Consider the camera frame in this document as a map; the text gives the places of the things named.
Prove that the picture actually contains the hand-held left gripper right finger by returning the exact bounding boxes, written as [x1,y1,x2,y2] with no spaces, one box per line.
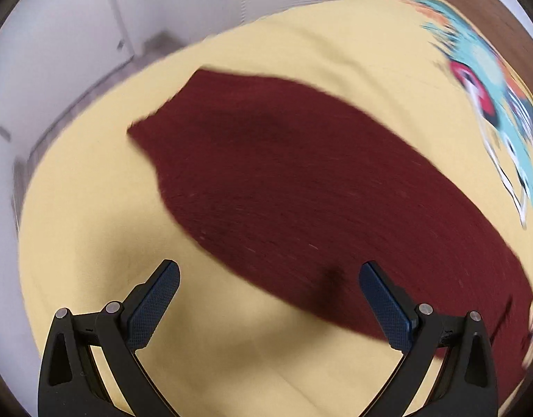
[359,261,498,417]

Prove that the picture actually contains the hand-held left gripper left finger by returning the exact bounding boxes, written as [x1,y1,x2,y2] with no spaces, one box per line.
[38,259,181,417]

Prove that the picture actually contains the dark red towel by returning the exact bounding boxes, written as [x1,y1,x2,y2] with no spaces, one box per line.
[126,67,533,359]

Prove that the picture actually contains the yellow dinosaur printed blanket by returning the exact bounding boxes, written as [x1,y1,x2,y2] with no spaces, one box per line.
[17,0,533,417]

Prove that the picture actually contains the white wardrobe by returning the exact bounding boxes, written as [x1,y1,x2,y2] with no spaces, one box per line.
[0,0,232,244]

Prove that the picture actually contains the white slatted vent panel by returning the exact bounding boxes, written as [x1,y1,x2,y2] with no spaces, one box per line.
[240,0,343,24]

